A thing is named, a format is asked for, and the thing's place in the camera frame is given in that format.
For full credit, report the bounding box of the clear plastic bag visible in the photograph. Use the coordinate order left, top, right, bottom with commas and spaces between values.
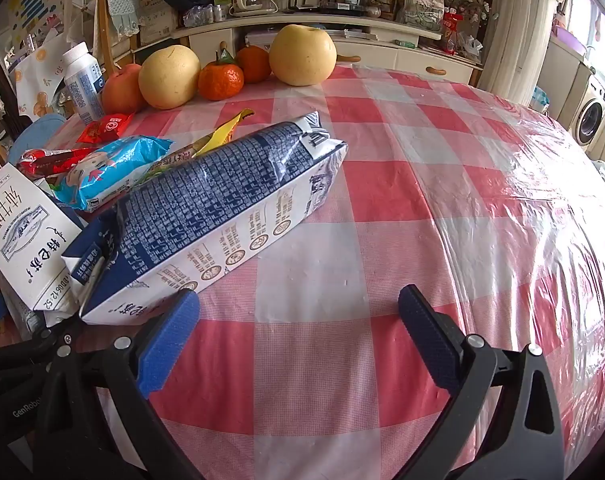
399, 0, 447, 32

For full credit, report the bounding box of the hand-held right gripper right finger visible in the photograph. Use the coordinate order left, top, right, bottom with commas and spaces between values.
397, 284, 567, 480

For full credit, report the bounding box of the blue cushioned chair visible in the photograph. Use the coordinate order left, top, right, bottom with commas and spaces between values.
6, 112, 69, 167

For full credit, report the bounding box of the light wooden chair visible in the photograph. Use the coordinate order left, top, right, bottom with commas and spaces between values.
91, 0, 144, 80

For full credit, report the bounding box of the cloth covered air conditioner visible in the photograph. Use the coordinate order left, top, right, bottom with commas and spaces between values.
481, 0, 577, 107

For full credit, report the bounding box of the cream television cabinet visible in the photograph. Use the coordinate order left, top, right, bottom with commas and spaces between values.
171, 7, 486, 87

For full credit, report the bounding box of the red checkered tablecloth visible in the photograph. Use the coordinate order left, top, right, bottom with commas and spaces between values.
0, 62, 605, 480

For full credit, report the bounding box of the orange print cloth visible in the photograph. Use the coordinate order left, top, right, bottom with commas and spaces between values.
13, 34, 84, 122

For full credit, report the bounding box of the yellow green snack wrapper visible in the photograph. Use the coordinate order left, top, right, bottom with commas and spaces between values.
190, 108, 256, 160

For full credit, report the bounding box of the small red wrapper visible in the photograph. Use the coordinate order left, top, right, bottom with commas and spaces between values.
76, 112, 134, 145

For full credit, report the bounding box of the yellow pear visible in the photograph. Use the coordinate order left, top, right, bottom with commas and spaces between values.
138, 44, 202, 110
268, 23, 338, 87

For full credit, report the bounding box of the red apple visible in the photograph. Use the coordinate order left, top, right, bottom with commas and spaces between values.
100, 63, 146, 115

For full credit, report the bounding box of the blue and white milk carton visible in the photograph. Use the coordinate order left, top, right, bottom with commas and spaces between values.
62, 111, 351, 327

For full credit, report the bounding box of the white plastic bottle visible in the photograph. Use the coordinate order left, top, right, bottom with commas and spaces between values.
61, 41, 106, 126

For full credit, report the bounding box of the red sausage wrapper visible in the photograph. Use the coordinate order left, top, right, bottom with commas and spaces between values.
15, 146, 100, 179

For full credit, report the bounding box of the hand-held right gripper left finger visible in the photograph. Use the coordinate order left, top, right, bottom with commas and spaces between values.
35, 289, 208, 480

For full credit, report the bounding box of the lace chair cover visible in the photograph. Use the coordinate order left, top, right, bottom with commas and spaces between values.
99, 0, 144, 37

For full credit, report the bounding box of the blue snack wrapper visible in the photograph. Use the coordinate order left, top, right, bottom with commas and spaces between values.
50, 135, 176, 213

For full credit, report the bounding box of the white washing machine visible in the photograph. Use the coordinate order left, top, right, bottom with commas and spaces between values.
569, 74, 605, 150

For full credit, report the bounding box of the orange tangerine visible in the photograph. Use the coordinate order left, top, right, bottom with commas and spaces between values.
198, 52, 245, 102
235, 45, 272, 85

